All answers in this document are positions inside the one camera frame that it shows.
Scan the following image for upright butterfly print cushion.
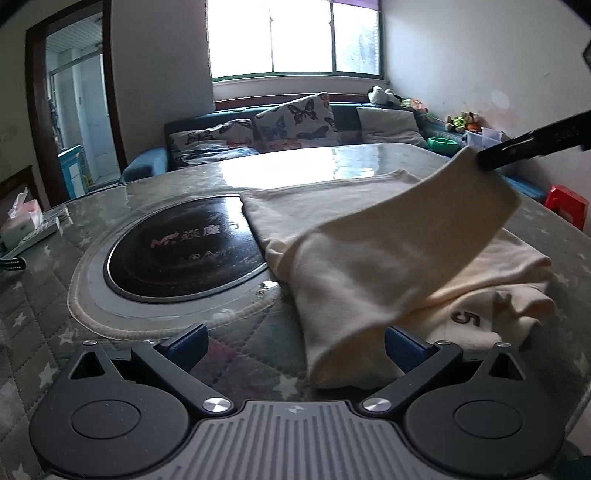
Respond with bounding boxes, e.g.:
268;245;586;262
254;92;341;153

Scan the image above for round black induction cooktop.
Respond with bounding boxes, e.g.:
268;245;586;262
104;196;271;300

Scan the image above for pink tissue pack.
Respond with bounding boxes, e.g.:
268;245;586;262
8;188;42;227

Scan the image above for grey cushion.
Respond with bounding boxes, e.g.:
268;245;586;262
356;106;428;149

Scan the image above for blue cabinet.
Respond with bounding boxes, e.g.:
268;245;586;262
57;145;86;199

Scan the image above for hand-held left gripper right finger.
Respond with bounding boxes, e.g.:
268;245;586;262
360;325;542;416

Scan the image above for green plastic basin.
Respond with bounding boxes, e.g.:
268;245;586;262
427;136;463;156

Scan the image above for cream sweatshirt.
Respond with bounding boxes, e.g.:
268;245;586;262
240;147;556;391

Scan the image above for green framed window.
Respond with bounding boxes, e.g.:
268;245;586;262
205;0;385;80

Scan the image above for small plush toys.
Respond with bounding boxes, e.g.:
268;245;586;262
444;111;484;134

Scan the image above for white remote control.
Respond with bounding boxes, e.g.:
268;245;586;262
4;217;64;255

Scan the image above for flat butterfly print cushion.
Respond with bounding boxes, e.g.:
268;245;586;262
168;119;260;167

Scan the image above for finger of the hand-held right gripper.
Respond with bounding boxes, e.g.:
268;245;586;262
475;110;591;173

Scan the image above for red plastic stool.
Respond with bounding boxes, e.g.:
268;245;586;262
543;185;591;230

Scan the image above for panda plush toy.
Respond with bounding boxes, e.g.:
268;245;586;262
368;86;403;106

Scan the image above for white box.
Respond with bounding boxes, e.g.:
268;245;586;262
0;217;33;248

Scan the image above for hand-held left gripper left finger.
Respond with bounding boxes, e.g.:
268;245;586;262
55;323;235;417

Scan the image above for clear plastic storage box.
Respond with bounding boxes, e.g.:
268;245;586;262
464;127;509;149

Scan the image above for dark wooden door frame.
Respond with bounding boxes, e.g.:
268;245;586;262
25;0;129;209

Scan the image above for dark teal sofa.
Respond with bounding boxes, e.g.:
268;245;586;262
121;102;463;184

